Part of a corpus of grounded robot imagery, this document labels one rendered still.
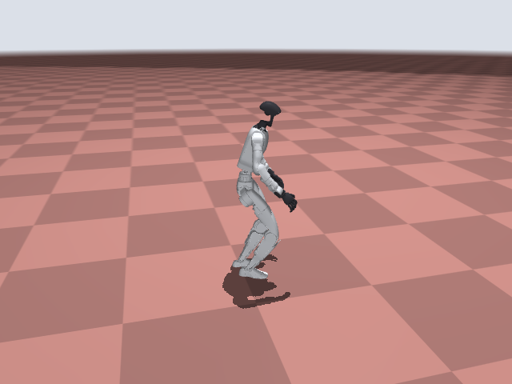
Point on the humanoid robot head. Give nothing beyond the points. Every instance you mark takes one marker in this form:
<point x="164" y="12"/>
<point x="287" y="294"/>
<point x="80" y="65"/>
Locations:
<point x="271" y="109"/>

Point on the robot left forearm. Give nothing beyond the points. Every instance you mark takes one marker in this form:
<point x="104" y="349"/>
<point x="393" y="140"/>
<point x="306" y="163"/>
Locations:
<point x="263" y="161"/>

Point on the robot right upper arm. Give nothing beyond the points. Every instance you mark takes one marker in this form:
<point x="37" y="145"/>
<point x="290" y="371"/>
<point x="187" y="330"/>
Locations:
<point x="257" y="142"/>

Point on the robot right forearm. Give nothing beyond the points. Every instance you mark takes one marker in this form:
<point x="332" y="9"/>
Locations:
<point x="268" y="181"/>

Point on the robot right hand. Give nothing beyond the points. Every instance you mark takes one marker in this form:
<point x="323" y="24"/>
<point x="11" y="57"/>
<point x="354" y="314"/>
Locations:
<point x="288" y="199"/>

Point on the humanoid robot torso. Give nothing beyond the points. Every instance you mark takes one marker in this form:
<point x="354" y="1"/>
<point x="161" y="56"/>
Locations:
<point x="245" y="161"/>

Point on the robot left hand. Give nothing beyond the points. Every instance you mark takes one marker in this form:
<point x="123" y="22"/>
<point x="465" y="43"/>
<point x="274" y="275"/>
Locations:
<point x="276" y="178"/>

